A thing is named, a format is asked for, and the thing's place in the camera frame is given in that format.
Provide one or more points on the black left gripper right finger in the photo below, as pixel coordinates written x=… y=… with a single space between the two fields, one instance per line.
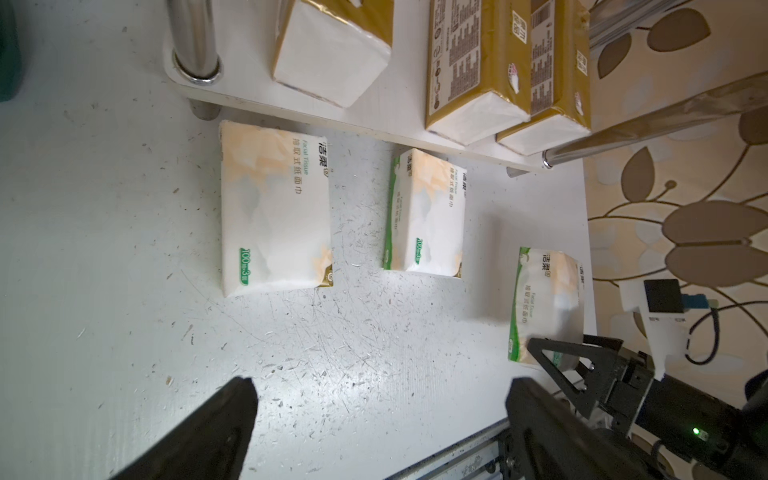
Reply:
x=549 y=442

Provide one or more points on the white tissue pack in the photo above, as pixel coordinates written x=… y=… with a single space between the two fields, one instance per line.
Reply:
x=426 y=215
x=548 y=301
x=275 y=212

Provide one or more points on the gold tissue pack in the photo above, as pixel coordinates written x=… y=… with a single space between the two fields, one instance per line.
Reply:
x=479 y=77
x=333 y=50
x=560 y=83

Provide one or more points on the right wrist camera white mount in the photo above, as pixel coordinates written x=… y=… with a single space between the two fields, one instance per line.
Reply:
x=670 y=318

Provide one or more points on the white two-tier shelf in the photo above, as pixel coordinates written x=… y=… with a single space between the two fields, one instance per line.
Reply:
x=217 y=54

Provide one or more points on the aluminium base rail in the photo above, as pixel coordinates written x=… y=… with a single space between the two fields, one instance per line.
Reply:
x=483 y=455

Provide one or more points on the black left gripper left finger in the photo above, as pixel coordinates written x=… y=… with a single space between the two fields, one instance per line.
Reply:
x=211 y=443

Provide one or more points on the green plastic container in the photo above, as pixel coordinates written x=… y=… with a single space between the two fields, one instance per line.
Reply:
x=11 y=69

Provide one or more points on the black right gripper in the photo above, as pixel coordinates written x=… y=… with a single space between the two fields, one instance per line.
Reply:
x=598 y=374

